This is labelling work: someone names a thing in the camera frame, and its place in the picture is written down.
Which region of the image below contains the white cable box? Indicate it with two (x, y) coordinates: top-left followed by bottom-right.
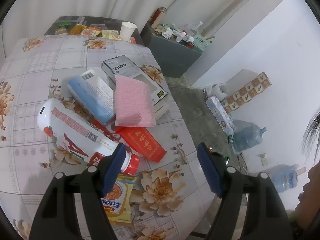
(101, 55), (169, 120)

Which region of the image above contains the white flat carton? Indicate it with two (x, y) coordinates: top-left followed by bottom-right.
(206, 96), (234, 136)

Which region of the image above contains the blue white medicine box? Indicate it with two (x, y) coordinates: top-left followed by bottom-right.
(67, 69), (115, 126)

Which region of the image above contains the orange brown bottle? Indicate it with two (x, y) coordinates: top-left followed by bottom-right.
(149, 7), (167, 29)

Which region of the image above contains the red envelope packet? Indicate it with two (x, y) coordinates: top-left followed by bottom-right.
(116, 127), (167, 163)

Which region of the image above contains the patterned tile box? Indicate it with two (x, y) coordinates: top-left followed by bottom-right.
(221, 72), (272, 114)

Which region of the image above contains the white bottle red cap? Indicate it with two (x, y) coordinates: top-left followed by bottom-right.
(36, 98), (141, 176)

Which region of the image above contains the white paper cup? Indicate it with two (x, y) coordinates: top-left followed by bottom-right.
(119, 22), (137, 41)

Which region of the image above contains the yellow snack packet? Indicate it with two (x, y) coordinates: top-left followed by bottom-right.
(101, 174), (136, 225)

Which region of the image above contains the blue water jug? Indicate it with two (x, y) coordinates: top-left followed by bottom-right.
(232, 120), (267, 154)
(267, 165), (298, 193)

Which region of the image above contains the dark grey cabinet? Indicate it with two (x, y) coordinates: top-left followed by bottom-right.
(140, 23), (202, 78)

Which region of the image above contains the pink bubble wrap pouch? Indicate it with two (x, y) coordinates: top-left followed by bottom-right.
(114, 75), (156, 127)

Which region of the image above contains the floral tablecloth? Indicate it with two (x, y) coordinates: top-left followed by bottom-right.
(1, 35), (214, 239)

